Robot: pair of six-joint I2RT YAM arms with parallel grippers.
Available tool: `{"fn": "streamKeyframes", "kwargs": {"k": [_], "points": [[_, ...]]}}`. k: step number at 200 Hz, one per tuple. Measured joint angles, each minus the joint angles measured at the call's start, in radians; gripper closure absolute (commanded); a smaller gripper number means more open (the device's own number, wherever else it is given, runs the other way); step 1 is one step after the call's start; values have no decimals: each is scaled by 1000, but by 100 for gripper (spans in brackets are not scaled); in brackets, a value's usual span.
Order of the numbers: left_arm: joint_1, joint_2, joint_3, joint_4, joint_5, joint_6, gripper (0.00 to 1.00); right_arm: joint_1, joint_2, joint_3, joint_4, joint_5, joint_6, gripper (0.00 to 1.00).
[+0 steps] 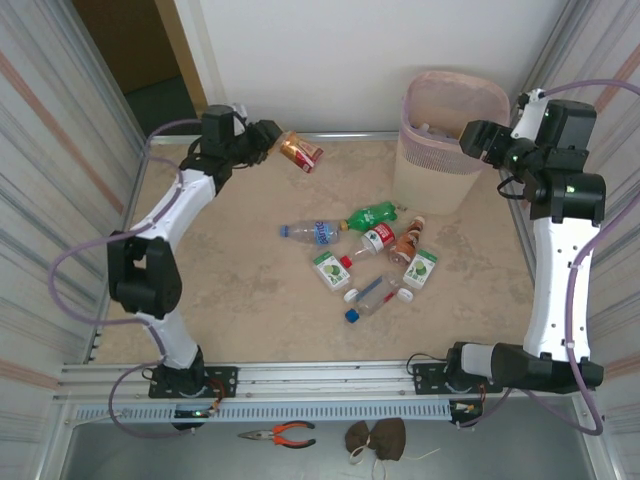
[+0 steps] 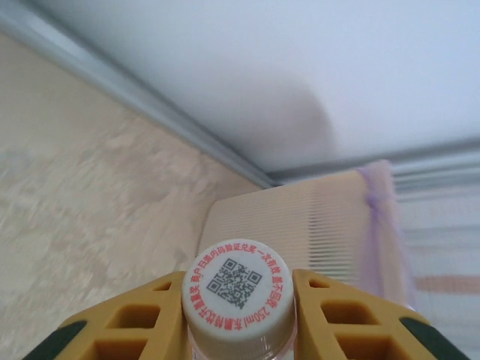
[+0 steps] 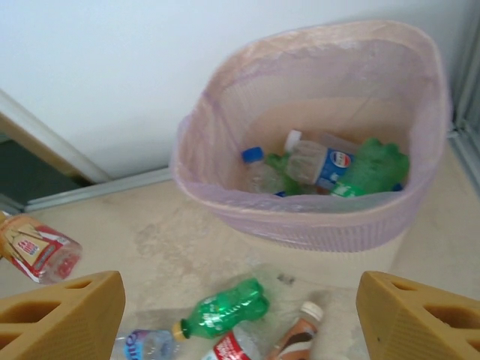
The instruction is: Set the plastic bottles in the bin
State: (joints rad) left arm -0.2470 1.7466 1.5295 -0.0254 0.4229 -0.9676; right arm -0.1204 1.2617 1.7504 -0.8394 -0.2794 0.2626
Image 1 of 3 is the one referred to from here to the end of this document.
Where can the amber bottle red label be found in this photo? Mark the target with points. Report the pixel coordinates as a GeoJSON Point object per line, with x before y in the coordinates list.
{"type": "Point", "coordinates": [305, 152]}

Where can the clear bottle blue pink label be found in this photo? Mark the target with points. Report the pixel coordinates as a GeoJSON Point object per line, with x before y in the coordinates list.
{"type": "Point", "coordinates": [315, 232]}

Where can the square bottle lime label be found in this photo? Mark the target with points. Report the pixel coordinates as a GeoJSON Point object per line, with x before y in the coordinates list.
{"type": "Point", "coordinates": [420, 267]}
{"type": "Point", "coordinates": [330, 270]}

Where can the green bottle with label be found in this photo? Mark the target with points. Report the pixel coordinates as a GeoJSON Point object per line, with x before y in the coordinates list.
{"type": "Point", "coordinates": [370, 216]}

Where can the clear bottle blue cap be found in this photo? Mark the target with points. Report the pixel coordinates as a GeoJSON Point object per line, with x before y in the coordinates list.
{"type": "Point", "coordinates": [377, 295]}

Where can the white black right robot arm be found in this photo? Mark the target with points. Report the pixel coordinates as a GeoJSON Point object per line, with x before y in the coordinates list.
{"type": "Point", "coordinates": [555, 280]}

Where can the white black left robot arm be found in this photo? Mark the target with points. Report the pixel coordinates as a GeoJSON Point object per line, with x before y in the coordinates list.
{"type": "Point", "coordinates": [165, 210]}

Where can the translucent purple bin liner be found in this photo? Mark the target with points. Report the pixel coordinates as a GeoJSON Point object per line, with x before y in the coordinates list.
{"type": "Point", "coordinates": [435, 157]}

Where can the cream slatted waste bin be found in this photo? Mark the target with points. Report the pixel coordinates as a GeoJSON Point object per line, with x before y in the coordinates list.
{"type": "Point", "coordinates": [430, 185]}

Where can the brown label drink bottle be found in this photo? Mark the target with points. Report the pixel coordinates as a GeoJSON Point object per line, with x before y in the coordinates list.
{"type": "Point", "coordinates": [407, 242]}

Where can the clear bottle red label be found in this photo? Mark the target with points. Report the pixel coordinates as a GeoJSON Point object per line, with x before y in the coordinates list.
{"type": "Point", "coordinates": [380, 237]}

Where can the brown cloth pouch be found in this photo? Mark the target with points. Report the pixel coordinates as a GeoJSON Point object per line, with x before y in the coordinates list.
{"type": "Point", "coordinates": [380, 437]}

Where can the grey metal shelf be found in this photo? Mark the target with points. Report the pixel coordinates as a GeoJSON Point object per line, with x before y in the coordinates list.
{"type": "Point", "coordinates": [150, 460]}

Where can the tan white door frame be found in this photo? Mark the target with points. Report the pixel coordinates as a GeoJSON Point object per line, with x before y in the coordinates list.
{"type": "Point", "coordinates": [192, 50]}

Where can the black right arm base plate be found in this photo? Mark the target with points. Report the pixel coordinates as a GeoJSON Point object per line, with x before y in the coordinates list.
{"type": "Point", "coordinates": [427, 377]}

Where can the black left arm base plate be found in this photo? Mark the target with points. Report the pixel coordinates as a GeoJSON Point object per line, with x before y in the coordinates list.
{"type": "Point", "coordinates": [225, 382]}

